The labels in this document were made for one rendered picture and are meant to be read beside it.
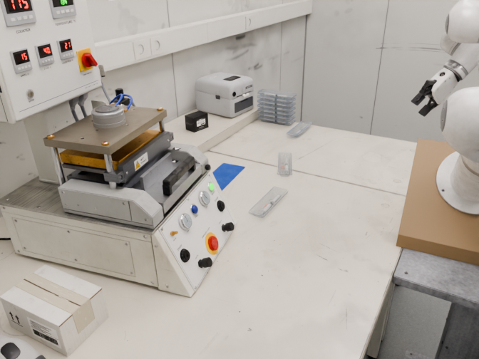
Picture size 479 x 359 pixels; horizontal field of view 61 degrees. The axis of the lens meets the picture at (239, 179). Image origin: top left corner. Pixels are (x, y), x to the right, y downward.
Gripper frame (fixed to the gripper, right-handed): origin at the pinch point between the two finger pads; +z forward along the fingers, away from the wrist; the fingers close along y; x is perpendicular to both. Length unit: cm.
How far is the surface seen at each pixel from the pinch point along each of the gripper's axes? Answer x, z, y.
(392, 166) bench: -4.2, 21.9, 9.1
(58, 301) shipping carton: -24, 91, -94
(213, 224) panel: -13, 68, -59
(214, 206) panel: -8, 65, -58
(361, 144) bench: 16.9, 22.9, 16.1
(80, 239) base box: -7, 88, -86
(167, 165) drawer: 0, 63, -74
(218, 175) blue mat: 22, 67, -34
